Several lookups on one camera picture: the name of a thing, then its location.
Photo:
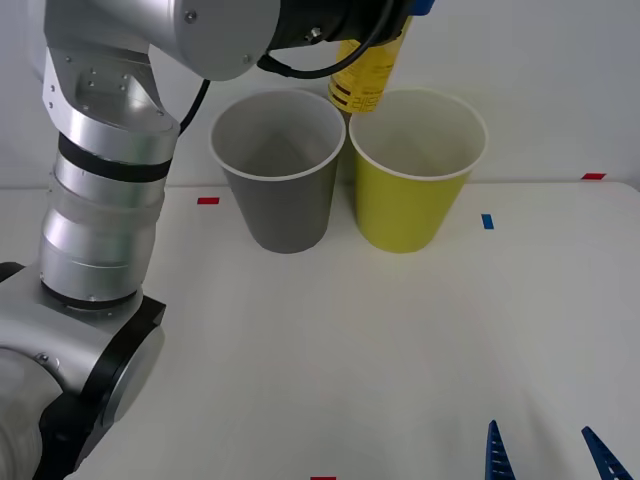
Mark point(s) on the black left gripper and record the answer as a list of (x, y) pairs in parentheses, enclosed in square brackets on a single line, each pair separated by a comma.
[(372, 15)]

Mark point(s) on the silver-grey left robot arm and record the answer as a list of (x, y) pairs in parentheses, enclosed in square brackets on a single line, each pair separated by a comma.
[(105, 225)]

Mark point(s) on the grey plastic waste bin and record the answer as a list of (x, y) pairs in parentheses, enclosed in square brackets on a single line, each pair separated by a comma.
[(285, 215)]

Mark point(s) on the yellow bottle with black cap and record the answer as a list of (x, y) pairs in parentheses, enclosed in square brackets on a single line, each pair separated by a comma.
[(365, 82)]

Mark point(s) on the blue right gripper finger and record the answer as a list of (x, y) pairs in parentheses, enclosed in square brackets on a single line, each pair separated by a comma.
[(496, 457), (607, 457)]

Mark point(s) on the yellow-green plastic waste bin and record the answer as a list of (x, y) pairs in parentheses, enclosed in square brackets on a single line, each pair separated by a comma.
[(405, 210)]

